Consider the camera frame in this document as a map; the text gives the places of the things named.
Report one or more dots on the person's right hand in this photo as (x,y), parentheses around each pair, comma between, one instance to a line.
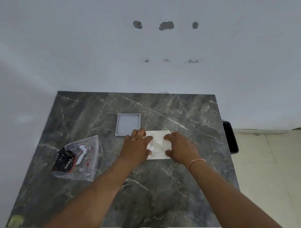
(181,148)

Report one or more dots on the person's left hand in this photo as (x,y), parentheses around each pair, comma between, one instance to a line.
(135,148)

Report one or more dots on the white tissues stack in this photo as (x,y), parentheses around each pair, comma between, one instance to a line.
(160,141)

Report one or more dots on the white tissue box base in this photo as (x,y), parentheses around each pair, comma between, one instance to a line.
(128,124)

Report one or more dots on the white stickered tissue box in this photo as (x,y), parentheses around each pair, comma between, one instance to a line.
(158,158)

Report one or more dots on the clear Dove tissue wrapper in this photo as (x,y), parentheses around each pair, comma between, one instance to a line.
(75,157)

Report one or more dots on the person's right forearm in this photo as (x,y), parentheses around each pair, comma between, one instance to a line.
(225,197)

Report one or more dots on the person's left forearm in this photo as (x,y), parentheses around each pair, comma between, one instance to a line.
(94,197)

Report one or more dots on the black bin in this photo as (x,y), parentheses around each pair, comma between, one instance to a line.
(231,138)

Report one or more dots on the yellowish tape patch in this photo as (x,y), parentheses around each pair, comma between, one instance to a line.
(16,221)

